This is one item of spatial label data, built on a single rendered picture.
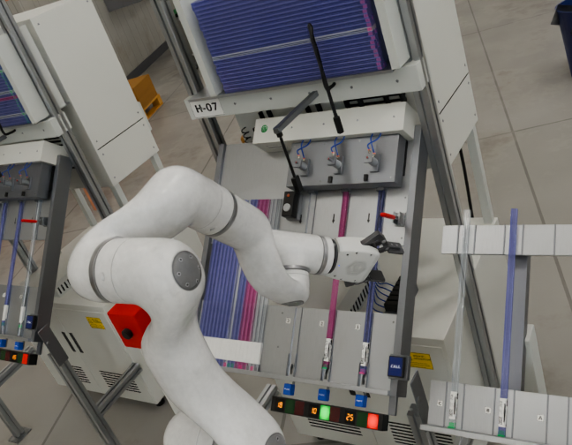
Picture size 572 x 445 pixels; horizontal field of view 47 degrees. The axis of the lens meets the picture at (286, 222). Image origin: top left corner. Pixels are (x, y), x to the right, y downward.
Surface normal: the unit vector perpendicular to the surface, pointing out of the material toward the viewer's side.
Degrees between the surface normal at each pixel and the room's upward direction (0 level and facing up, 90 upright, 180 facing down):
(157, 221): 101
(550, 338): 0
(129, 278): 65
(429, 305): 0
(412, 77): 90
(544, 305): 0
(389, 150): 42
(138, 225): 97
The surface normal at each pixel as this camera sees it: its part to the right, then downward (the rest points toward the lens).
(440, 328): -0.31, -0.84
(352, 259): 0.23, 0.62
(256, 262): -0.33, 0.42
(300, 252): 0.43, -0.26
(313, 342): -0.54, -0.25
